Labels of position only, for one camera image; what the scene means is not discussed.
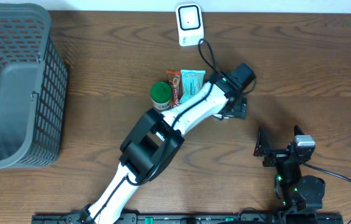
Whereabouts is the grey plastic basket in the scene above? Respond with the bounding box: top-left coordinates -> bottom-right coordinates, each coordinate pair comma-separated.
0,4 -> 68,169

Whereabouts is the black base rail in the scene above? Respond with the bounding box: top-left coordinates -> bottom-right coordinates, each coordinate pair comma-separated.
31,212 -> 343,224

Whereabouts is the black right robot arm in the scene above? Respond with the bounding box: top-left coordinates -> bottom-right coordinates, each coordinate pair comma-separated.
253,125 -> 325,223

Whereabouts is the green lid white jar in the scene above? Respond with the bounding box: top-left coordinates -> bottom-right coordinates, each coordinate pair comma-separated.
151,82 -> 172,110

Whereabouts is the red chocolate bar wrapper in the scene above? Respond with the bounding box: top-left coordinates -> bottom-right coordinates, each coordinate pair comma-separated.
166,70 -> 181,108

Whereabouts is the teal wet wipes packet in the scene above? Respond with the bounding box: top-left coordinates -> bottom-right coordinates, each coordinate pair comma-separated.
180,70 -> 206,104

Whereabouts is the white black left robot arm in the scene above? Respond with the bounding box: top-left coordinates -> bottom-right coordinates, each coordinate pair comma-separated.
79,63 -> 256,223

